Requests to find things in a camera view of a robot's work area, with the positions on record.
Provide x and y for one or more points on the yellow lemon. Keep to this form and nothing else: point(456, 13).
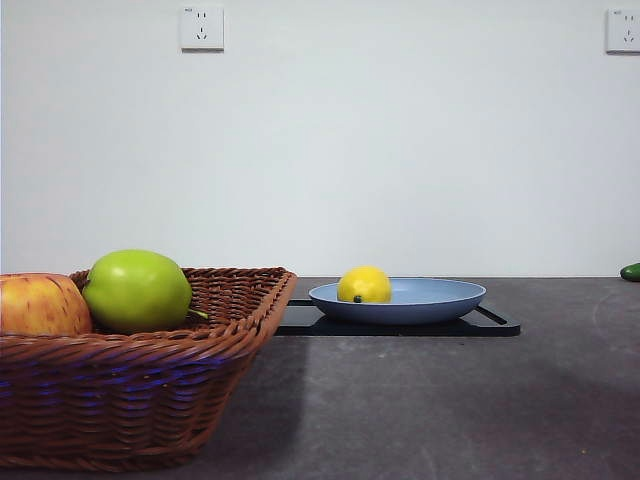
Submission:
point(365, 284)

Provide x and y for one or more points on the blue round plate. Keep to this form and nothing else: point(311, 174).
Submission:
point(425, 307)

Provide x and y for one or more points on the brown wicker basket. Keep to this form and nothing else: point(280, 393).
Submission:
point(125, 390)

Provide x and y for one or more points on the black flat tray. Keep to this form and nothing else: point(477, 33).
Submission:
point(310, 325)

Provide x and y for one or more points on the green apple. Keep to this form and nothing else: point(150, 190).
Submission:
point(137, 290)

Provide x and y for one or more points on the red yellow apple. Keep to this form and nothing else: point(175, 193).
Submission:
point(40, 305)

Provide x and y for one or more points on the green vegetable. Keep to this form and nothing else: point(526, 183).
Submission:
point(632, 272)

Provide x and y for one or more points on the white wall socket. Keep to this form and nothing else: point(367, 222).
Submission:
point(624, 31)
point(202, 27)

